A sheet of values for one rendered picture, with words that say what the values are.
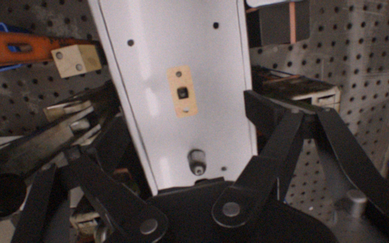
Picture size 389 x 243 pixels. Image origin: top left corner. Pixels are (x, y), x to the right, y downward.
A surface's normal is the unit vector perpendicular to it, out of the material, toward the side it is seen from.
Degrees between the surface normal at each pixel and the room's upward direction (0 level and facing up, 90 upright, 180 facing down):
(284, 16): 0
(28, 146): 81
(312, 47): 0
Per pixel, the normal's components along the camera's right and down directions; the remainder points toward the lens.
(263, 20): 0.08, 0.35
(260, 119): -0.98, 0.20
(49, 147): 0.98, -0.15
